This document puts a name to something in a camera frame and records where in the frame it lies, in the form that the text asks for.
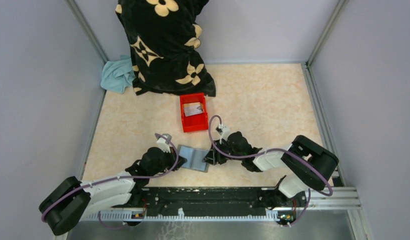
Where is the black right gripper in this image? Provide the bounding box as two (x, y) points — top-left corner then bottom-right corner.
(202, 138), (244, 165)

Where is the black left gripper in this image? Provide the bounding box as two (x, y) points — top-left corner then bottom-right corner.
(149, 146), (187, 178)

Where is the grey card holder wallet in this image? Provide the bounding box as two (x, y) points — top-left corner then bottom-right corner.
(178, 145), (209, 173)

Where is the red plastic bin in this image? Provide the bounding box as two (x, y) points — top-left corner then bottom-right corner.
(180, 92), (209, 133)

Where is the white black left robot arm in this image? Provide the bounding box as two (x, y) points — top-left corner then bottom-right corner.
(39, 147), (187, 236)

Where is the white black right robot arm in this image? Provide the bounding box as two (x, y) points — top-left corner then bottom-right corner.
(210, 131), (339, 206)

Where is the silver credit card in bin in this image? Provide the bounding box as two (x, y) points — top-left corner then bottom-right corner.
(183, 102), (204, 117)

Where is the light blue cloth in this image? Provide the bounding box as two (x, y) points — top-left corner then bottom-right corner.
(100, 55), (134, 94)

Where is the black floral blanket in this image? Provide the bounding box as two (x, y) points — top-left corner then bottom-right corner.
(115, 0), (216, 97)

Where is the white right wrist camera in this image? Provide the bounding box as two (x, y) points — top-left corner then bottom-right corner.
(216, 124), (231, 144)

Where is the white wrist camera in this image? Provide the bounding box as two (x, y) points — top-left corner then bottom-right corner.
(216, 124), (231, 144)
(155, 133), (172, 153)

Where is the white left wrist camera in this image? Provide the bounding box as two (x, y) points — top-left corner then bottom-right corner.
(155, 133), (172, 153)

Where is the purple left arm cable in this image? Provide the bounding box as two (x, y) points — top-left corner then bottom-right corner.
(41, 133), (180, 230)

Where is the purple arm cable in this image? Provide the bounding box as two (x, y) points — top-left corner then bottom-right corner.
(41, 133), (180, 230)
(208, 114), (334, 227)

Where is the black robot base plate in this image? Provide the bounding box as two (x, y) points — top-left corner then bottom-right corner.
(110, 186), (308, 220)

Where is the grey slotted cable duct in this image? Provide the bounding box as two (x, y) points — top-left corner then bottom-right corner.
(81, 208), (280, 222)

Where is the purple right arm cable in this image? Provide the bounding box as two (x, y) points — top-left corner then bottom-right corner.
(208, 114), (334, 227)

